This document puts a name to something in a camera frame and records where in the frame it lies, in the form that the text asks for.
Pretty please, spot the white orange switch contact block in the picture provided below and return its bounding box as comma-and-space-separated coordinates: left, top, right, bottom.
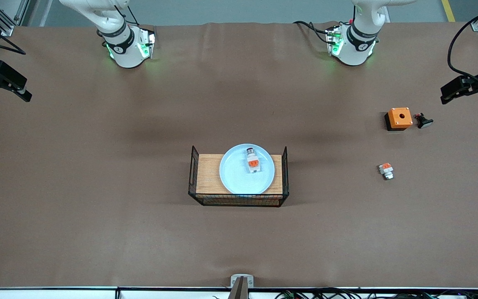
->
245, 147, 262, 174
378, 163, 395, 181

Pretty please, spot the light blue round plate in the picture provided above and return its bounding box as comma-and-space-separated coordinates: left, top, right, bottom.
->
219, 144, 276, 195

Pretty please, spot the black push button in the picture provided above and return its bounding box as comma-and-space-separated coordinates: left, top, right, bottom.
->
414, 113, 434, 129

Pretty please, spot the orange button box with hole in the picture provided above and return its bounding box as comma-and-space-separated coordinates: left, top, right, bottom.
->
384, 108, 413, 132

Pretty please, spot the brown table cover sheet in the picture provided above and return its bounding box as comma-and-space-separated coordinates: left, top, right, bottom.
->
0, 21, 478, 289

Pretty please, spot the wooden board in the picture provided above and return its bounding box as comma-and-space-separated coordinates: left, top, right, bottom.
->
196, 154, 283, 195

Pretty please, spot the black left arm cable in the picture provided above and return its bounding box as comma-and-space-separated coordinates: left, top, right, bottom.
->
447, 0, 478, 78

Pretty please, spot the black base cable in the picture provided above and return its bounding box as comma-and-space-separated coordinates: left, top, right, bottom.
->
117, 4, 141, 26
293, 21, 333, 44

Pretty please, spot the white table edge rail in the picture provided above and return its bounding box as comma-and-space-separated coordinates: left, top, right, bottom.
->
0, 287, 478, 299

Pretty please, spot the black cable bundle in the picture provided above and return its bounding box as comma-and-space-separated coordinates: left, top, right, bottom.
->
274, 288, 478, 299

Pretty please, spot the black wire rack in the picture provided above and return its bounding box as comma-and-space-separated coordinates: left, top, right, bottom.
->
188, 145, 290, 207

